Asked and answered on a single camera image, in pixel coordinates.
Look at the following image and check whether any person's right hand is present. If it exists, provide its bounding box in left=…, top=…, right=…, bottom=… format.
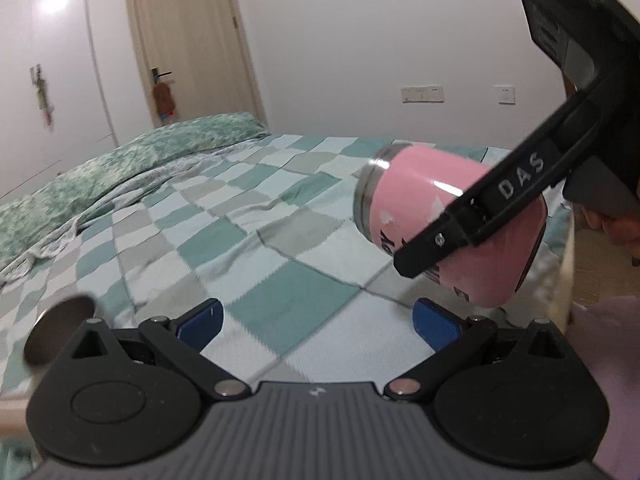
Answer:
left=582, top=207, right=640, bottom=260

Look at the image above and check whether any white wardrobe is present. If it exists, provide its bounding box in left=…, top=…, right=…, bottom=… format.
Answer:
left=0, top=0, right=121, bottom=201

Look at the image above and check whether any blue cartoon insulated cup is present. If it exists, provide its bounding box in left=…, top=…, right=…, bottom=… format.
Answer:
left=23, top=295, right=96, bottom=367

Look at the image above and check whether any pink insulated cup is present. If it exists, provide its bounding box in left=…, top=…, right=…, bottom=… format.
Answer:
left=354, top=143, right=548, bottom=308

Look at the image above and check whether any black door handle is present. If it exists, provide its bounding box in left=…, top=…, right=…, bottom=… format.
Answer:
left=151, top=67, right=171, bottom=84

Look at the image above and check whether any checkered bed blanket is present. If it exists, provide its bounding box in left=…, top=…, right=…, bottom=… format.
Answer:
left=0, top=131, right=574, bottom=396

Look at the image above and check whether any white wall socket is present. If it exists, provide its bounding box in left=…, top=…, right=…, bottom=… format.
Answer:
left=400, top=84, right=445, bottom=104

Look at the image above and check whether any green hanging ornament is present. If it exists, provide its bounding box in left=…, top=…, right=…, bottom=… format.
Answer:
left=30, top=64, right=54, bottom=129

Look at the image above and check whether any green floral quilt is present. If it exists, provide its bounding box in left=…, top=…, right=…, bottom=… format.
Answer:
left=1, top=112, right=266, bottom=269

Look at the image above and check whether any beige wooden door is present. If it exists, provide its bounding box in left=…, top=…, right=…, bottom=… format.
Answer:
left=126, top=0, right=266, bottom=126

